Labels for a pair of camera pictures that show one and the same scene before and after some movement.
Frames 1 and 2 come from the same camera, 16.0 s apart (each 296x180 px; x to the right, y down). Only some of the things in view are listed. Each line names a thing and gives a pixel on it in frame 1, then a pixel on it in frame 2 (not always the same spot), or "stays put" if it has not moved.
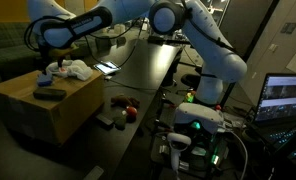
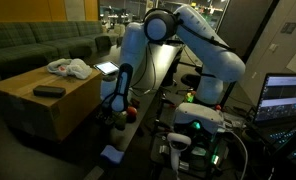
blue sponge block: (44, 80) → (111, 154)
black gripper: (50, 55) → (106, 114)
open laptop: (282, 111) stays put
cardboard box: (13, 107) stays put
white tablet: (106, 67) stays put
